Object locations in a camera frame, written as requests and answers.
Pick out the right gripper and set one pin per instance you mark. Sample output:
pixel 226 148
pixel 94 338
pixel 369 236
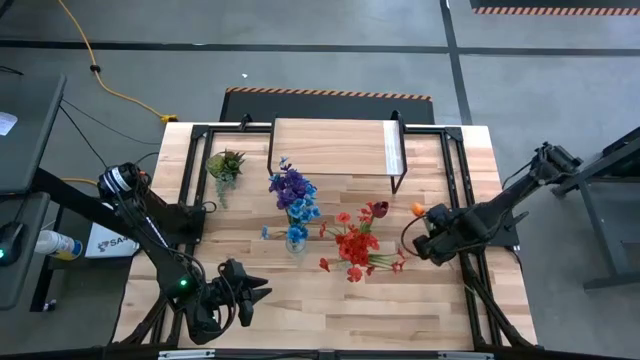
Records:
pixel 452 230

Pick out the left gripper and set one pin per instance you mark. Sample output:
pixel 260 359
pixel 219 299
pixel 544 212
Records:
pixel 232 290

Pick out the orange artificial tulip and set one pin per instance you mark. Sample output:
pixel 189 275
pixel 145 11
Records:
pixel 418 209

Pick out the clear ribbed glass vase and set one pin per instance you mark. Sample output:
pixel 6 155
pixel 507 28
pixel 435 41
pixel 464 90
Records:
pixel 295 247

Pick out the blue artificial flower bunch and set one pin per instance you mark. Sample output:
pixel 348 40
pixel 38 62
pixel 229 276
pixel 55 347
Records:
pixel 300 207

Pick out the red artificial flower bunch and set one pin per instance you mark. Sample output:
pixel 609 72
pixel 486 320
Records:
pixel 356 247

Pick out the purple artificial flower bunch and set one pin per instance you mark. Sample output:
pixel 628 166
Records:
pixel 290 187

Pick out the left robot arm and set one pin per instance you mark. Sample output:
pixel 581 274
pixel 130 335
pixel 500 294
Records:
pixel 150 235

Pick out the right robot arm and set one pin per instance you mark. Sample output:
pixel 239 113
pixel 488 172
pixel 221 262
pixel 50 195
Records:
pixel 510 202

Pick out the wooden shelf black legs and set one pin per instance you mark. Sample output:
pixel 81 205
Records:
pixel 325 145

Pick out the dark red artificial tulip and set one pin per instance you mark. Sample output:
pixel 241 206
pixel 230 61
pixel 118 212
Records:
pixel 381 209

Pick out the small green succulent plant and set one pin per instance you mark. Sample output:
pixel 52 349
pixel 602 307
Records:
pixel 225 165

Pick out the black metal stand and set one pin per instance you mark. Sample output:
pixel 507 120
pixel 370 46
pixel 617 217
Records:
pixel 597 230

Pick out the white printed cardboard box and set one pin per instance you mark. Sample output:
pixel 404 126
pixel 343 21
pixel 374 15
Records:
pixel 107 246

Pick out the black striped floor mat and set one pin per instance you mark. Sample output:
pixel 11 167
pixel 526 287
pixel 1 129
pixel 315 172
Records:
pixel 550 10
pixel 325 107

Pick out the black desk support beam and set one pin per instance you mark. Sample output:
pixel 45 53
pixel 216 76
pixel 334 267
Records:
pixel 75 200

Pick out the white spray can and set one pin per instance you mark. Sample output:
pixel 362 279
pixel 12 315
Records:
pixel 55 244

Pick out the dark grey side table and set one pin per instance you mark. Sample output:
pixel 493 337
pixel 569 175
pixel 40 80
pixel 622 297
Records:
pixel 20 290

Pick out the black computer mouse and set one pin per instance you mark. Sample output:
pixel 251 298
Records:
pixel 10 240

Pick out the grey computer desk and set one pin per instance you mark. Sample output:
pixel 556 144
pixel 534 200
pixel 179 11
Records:
pixel 30 140

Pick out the white paper sheet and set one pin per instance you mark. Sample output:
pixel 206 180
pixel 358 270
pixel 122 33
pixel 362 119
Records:
pixel 6 122

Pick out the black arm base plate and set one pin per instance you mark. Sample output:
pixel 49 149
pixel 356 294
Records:
pixel 505 237

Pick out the black aluminium frame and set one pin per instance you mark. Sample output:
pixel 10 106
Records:
pixel 454 134

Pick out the silver metal bracket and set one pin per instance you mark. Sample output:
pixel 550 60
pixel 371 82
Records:
pixel 185 355
pixel 465 356

